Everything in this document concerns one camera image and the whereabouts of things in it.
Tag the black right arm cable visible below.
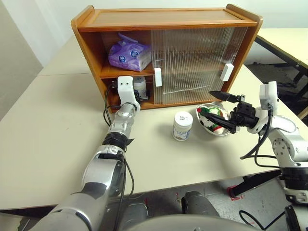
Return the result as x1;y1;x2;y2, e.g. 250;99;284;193
240;103;280;168

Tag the black table leg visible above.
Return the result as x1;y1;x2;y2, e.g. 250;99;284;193
231;167;282;200

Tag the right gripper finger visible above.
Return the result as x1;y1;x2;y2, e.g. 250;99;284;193
208;90;246;103
204;113;238;135

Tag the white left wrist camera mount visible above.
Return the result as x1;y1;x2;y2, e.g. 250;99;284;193
116;76;141;112

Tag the metal bowl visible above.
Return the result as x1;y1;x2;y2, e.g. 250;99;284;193
196;101;238;137

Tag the white door handle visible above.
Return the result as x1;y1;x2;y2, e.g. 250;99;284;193
154;67;163;88
220;63;235;82

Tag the light grey robot torso shell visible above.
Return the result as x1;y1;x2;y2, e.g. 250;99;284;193
134;214;263;231

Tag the wooden cabinet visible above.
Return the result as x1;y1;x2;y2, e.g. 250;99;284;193
71;4;264;113

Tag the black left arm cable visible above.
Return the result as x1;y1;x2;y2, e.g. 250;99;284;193
103;81;136;229

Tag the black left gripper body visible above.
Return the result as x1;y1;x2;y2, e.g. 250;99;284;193
134;92;148;104

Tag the white jar blue label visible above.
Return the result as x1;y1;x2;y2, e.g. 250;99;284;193
172;111;194;142

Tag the grey rounded robot leg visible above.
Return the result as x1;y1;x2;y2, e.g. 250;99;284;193
181;191;220;218
119;201;149;231

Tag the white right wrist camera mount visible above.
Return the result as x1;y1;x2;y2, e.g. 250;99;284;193
259;81;280;112

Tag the beige table with dark frame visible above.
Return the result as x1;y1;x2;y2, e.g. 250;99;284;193
254;27;308;120

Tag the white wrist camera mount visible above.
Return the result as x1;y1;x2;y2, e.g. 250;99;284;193
116;76;141;112
259;81;280;112

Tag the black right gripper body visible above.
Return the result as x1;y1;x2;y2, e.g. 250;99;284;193
228;100;257;133

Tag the white plush toy green hat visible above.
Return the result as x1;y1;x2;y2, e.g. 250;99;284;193
197;105;230;134

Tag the thin black loose cable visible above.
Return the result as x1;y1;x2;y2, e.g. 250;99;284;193
239;210;266;230

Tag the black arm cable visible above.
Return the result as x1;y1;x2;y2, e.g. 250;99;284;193
103;81;136;229
240;103;280;168

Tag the ribbed clear sliding door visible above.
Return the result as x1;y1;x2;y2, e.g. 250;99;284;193
162;26;249;104
150;29;236;106

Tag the white jar plain label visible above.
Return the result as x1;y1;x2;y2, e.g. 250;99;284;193
132;76;148;97

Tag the purple tissue pack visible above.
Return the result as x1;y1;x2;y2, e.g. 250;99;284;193
108;32;153;73

